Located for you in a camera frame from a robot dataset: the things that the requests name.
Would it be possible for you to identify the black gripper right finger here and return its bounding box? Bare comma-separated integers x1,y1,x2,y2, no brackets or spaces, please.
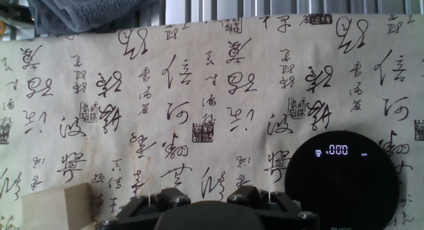
227,185,321,230

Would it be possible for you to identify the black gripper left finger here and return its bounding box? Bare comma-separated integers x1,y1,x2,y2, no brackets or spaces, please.
97,186,191,230

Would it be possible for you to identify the pale wooden block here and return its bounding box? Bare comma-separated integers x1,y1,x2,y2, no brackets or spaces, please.
21,182,95,230

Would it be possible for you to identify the black round digital scale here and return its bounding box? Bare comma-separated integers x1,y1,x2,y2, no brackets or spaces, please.
284,130,400,230

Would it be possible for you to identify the beige calligraphy print cloth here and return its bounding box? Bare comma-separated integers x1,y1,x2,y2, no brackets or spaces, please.
0,13,424,230

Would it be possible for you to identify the grey towel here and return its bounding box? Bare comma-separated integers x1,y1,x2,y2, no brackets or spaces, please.
25,0,160,35

